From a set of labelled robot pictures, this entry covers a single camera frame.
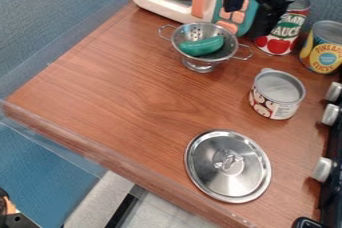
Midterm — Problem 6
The green toy pickle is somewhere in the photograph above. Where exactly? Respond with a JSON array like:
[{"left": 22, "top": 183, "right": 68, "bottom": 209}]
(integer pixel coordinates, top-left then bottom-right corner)
[{"left": 177, "top": 35, "right": 226, "bottom": 57}]

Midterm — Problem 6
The silver lid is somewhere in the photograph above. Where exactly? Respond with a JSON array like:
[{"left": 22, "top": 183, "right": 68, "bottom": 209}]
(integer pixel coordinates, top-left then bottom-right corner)
[{"left": 183, "top": 129, "right": 274, "bottom": 205}]

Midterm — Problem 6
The tomato sauce can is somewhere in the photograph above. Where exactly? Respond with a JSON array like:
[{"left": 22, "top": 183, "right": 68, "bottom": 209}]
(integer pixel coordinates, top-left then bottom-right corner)
[{"left": 252, "top": 0, "right": 313, "bottom": 57}]

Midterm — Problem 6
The silver strainer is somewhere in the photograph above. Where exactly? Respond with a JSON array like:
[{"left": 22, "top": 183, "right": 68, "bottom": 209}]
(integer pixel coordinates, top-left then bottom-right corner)
[{"left": 157, "top": 21, "right": 256, "bottom": 74}]

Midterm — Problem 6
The yellow pineapple can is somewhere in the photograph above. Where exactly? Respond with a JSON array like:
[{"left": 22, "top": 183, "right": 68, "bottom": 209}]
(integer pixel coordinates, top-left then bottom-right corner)
[{"left": 297, "top": 19, "right": 342, "bottom": 76}]

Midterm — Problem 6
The white mushroom can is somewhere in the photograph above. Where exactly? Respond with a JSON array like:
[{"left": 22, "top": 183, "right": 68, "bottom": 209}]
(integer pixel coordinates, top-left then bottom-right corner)
[{"left": 247, "top": 67, "right": 309, "bottom": 121}]

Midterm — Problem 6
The toy stove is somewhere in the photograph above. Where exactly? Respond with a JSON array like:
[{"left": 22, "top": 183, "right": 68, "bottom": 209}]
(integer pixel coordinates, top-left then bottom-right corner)
[{"left": 309, "top": 79, "right": 342, "bottom": 228}]

